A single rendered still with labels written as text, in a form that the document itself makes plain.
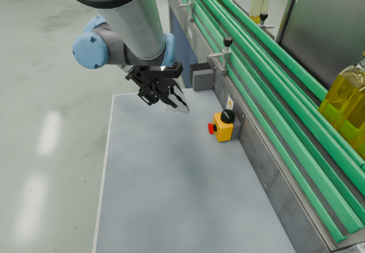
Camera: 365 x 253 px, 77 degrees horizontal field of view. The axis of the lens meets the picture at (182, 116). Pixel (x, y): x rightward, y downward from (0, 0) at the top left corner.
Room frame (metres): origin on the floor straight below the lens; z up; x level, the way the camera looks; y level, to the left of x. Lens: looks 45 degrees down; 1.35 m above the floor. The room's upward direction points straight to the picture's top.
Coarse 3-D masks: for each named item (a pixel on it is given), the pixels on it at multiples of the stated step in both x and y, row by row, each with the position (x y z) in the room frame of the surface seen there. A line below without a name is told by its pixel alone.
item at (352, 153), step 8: (232, 24) 0.91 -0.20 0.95; (240, 32) 0.84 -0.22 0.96; (248, 40) 0.77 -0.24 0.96; (256, 48) 0.70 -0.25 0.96; (264, 56) 0.65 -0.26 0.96; (272, 64) 0.60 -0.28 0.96; (280, 72) 0.56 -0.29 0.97; (288, 80) 0.52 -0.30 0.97; (296, 88) 0.48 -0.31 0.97; (296, 96) 0.47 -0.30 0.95; (304, 96) 0.45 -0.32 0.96; (304, 104) 0.43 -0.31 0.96; (312, 112) 0.40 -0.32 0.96; (320, 120) 0.37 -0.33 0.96; (328, 128) 0.35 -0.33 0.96; (336, 136) 0.32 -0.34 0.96; (344, 144) 0.30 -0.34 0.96; (352, 152) 0.28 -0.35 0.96; (360, 160) 0.26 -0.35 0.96
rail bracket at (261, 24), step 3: (264, 12) 0.89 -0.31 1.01; (261, 15) 0.87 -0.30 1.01; (264, 15) 0.87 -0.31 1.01; (267, 15) 0.88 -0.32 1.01; (261, 18) 0.87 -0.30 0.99; (264, 18) 0.87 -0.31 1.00; (261, 21) 0.88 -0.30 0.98; (264, 21) 0.88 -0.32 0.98; (258, 24) 0.88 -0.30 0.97; (261, 24) 0.88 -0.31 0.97; (264, 24) 0.88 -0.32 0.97; (261, 27) 0.87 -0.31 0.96; (264, 27) 0.87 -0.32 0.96; (267, 27) 0.88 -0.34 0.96; (270, 27) 0.89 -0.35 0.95; (273, 27) 0.89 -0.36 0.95; (264, 30) 0.87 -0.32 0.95
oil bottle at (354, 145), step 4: (364, 132) 0.29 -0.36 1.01; (360, 136) 0.29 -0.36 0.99; (364, 136) 0.29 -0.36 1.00; (356, 140) 0.30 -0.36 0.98; (360, 140) 0.29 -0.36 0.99; (364, 140) 0.28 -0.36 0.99; (356, 144) 0.29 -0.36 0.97; (360, 144) 0.28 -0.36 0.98; (364, 144) 0.28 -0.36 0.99; (356, 148) 0.28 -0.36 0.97; (360, 148) 0.28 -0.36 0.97; (364, 148) 0.27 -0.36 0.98; (360, 152) 0.27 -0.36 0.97; (364, 152) 0.27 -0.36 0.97; (364, 156) 0.26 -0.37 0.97; (364, 160) 0.26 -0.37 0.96
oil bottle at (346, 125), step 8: (360, 88) 0.35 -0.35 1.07; (360, 96) 0.34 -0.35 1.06; (352, 104) 0.34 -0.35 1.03; (360, 104) 0.33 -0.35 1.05; (344, 112) 0.35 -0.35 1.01; (352, 112) 0.33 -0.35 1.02; (360, 112) 0.32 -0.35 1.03; (344, 120) 0.34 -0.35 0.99; (352, 120) 0.33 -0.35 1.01; (360, 120) 0.31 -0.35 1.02; (336, 128) 0.34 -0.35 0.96; (344, 128) 0.33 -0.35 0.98; (352, 128) 0.32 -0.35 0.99; (360, 128) 0.30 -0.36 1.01; (344, 136) 0.32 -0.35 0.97; (352, 136) 0.31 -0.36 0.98; (352, 144) 0.30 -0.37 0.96
